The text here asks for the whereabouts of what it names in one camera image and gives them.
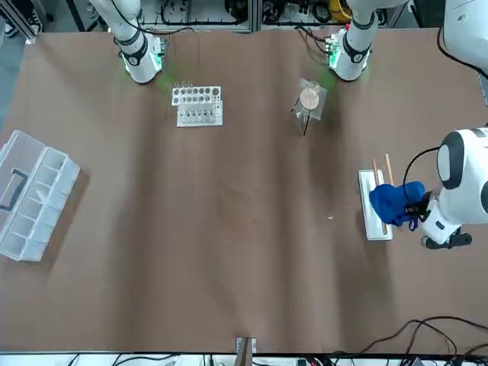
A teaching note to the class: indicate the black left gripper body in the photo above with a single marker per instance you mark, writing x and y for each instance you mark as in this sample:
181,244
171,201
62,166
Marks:
424,204

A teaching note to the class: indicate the blue rag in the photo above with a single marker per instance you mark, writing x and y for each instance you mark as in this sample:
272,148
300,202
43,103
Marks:
392,204

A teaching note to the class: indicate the clear plastic compartment box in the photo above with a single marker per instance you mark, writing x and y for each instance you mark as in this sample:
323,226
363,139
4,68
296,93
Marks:
34,202

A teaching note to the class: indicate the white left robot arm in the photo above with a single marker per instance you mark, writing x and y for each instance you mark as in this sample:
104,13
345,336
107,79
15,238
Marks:
356,49

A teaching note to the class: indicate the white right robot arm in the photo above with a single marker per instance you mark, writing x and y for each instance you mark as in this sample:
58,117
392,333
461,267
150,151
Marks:
137,57

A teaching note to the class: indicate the white rag rack wooden rods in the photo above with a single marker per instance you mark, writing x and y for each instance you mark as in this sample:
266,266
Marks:
366,228

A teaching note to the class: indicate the white test tube rack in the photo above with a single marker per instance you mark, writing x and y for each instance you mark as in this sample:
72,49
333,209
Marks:
198,114

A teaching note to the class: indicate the round wooden disc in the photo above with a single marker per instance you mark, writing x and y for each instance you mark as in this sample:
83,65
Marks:
309,98

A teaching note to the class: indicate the yellow object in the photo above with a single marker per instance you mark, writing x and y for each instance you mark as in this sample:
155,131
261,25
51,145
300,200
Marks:
339,11

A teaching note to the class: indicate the black white sneaker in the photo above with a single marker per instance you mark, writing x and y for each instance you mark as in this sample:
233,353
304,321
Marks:
34,17
10,27

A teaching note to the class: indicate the aluminium camera post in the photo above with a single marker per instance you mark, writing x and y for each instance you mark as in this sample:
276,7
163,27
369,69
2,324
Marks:
246,350

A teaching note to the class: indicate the aluminium frame rail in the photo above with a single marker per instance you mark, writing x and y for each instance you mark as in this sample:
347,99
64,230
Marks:
228,24

